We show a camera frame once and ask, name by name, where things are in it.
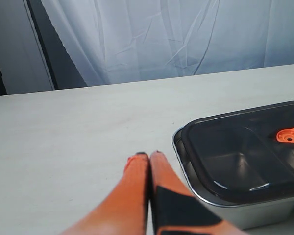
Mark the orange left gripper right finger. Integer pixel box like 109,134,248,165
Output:
149,151,246,235

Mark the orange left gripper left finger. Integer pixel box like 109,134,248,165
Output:
62,152,149,235

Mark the dark transparent box lid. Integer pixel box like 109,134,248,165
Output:
181,101,294,204

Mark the stainless steel lunch box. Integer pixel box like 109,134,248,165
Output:
172,126,294,229

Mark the white wrinkled backdrop curtain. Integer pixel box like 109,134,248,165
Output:
42,0,294,86

